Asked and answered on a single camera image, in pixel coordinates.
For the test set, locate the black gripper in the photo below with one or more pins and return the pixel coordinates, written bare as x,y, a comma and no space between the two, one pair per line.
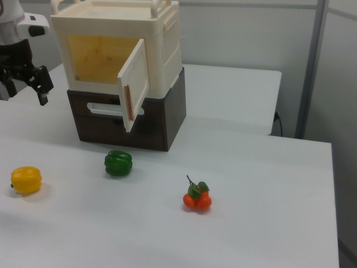
17,70

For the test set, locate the cream cabinet door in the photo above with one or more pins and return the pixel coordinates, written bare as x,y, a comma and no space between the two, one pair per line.
136,83

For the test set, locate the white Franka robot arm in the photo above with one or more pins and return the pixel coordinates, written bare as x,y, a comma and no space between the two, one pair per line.
12,22

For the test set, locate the yellow toy bell pepper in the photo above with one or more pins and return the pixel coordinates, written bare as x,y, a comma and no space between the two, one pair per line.
26,180

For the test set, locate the green toy bell pepper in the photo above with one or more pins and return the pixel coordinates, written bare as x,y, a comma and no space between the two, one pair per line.
118,163

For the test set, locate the dark brown wooden drawer box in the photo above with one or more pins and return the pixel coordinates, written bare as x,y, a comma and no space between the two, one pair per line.
167,117

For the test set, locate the toy orange cluster with leaves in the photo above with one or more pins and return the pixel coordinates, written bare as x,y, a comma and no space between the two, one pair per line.
198,199

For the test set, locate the grey partition post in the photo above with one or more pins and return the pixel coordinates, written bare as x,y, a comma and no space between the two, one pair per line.
311,69

